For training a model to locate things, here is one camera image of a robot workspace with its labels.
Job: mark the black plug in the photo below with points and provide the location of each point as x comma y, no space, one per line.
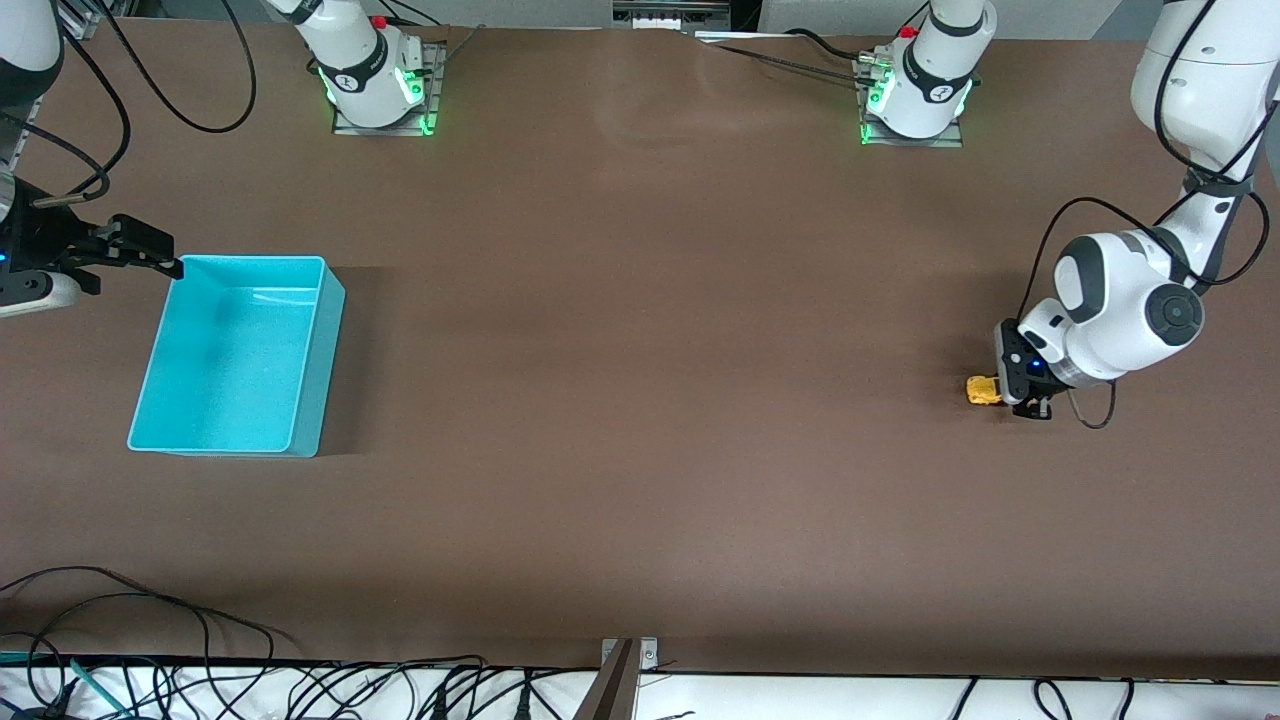
438,703
522,700

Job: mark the white ledge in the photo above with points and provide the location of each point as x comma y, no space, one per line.
800,700

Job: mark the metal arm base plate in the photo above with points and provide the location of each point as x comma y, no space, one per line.
433,95
915,142

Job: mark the grey metal bar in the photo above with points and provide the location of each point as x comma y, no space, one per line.
610,690

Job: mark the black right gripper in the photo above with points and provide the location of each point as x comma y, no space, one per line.
45,240

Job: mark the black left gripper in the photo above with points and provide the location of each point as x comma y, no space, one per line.
1035,404

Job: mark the aluminium frame rail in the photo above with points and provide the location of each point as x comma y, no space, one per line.
20,140

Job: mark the aluminium rail device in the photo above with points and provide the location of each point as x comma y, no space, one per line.
670,12

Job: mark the small metal bracket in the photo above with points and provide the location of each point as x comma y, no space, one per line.
648,655

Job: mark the teal tool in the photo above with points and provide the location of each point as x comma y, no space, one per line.
95,683

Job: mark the yellow beetle toy car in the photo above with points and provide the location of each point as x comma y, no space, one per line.
982,390

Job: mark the turquoise plastic bin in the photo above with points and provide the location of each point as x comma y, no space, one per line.
230,360

